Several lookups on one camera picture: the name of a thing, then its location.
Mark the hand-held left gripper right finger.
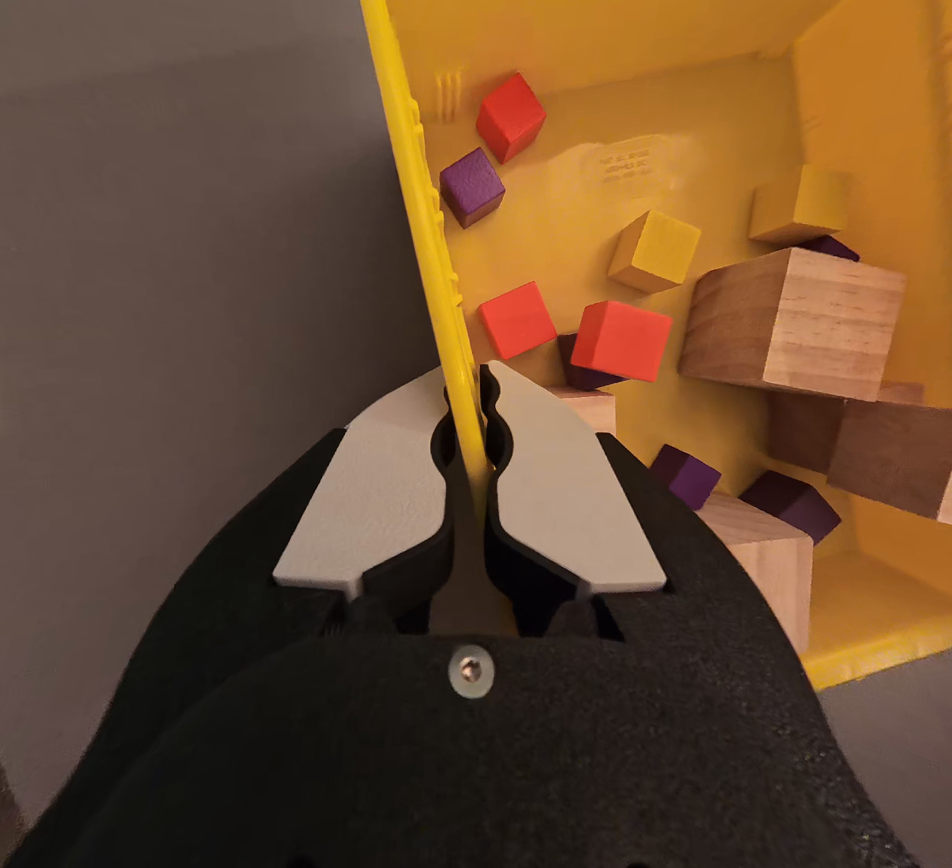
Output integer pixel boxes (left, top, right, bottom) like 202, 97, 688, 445
479, 361, 669, 638

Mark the yellow plastic box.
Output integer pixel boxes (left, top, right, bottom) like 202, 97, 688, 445
341, 0, 952, 692

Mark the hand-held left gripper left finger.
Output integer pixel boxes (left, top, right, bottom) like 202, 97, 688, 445
272, 366, 456, 637

